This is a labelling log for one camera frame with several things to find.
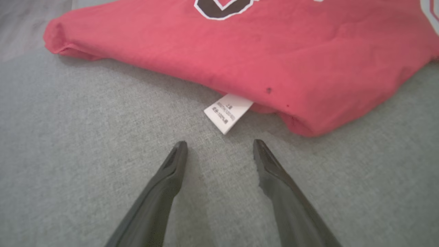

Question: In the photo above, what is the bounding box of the large grey sofa seat cushion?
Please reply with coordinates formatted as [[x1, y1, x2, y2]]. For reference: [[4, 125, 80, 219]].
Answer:
[[0, 0, 439, 247]]

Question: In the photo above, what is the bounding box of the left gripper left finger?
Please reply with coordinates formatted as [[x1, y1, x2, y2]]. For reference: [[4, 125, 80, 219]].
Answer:
[[104, 140, 189, 247]]

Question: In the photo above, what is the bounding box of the red Bulls 23 basketball jersey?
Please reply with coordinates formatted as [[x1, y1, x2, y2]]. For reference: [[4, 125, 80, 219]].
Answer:
[[43, 0, 439, 138]]

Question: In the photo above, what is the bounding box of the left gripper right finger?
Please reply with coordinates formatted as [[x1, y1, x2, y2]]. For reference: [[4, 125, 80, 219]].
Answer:
[[253, 139, 342, 247]]

